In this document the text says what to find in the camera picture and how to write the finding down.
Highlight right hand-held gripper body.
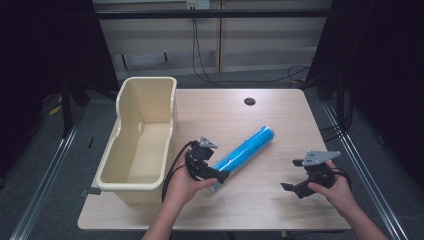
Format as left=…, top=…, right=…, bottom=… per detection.
left=301, top=150, right=342, bottom=188

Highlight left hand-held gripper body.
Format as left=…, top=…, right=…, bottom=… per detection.
left=184, top=135, right=219, bottom=183

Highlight blue cylindrical roll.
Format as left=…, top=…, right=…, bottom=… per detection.
left=209, top=125, right=276, bottom=192

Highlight person's right hand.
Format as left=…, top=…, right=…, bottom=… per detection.
left=307, top=160, right=363, bottom=219

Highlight person's left hand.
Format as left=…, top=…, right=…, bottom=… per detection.
left=163, top=151, right=218, bottom=210

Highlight cream plastic bin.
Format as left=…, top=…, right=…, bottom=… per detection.
left=95, top=76, right=178, bottom=205

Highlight black curtain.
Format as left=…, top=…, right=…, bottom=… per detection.
left=0, top=0, right=120, bottom=188
left=304, top=0, right=424, bottom=189

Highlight black metal stand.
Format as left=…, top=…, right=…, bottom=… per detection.
left=60, top=75, right=92, bottom=139

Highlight black horizontal bar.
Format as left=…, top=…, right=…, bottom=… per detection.
left=95, top=8, right=332, bottom=20

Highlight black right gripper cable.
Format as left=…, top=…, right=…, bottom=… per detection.
left=331, top=167, right=353, bottom=192

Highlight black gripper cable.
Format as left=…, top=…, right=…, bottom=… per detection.
left=161, top=140, right=198, bottom=203
left=331, top=167, right=353, bottom=192

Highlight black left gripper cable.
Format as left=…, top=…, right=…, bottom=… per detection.
left=161, top=140, right=198, bottom=203

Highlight black floor cables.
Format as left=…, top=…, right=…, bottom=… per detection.
left=319, top=99, right=355, bottom=144

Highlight metal floor rail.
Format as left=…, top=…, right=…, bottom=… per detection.
left=9, top=121, right=83, bottom=240
left=320, top=99, right=410, bottom=240

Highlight black wall cables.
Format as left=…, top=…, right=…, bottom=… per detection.
left=191, top=16, right=312, bottom=90

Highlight grey table edge bracket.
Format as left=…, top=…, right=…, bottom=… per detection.
left=78, top=187, right=102, bottom=197

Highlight white wall outlet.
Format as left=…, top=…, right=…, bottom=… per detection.
left=186, top=0, right=211, bottom=11

